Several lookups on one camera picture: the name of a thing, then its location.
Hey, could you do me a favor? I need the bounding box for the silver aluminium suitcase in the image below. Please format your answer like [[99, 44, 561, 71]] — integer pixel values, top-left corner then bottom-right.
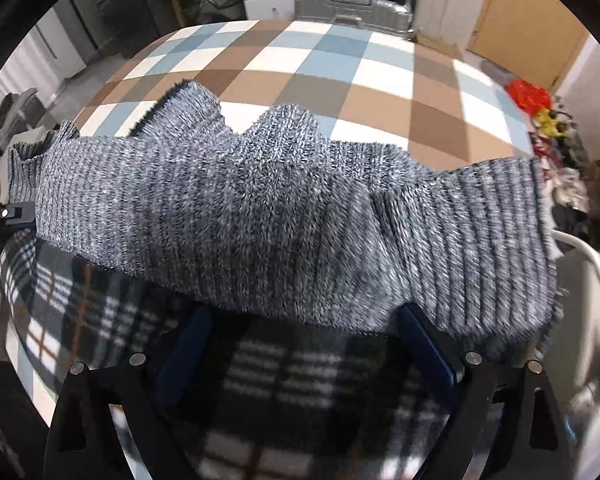
[[294, 0, 413, 38]]

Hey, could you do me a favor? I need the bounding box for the orange plastic bag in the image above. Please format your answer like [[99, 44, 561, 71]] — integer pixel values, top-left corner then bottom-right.
[[505, 78, 552, 116]]

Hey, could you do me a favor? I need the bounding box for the black backpack under desk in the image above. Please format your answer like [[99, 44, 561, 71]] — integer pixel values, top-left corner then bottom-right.
[[196, 0, 246, 24]]

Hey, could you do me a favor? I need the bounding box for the plaid fleece knit-trim jacket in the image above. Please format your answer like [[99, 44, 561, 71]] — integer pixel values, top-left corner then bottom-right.
[[7, 81, 562, 479]]

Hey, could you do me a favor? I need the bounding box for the checkered bed sheet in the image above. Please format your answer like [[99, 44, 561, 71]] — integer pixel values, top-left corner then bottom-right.
[[4, 18, 537, 411]]

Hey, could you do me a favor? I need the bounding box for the wooden door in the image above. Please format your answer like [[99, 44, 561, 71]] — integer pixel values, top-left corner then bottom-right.
[[467, 0, 590, 91]]

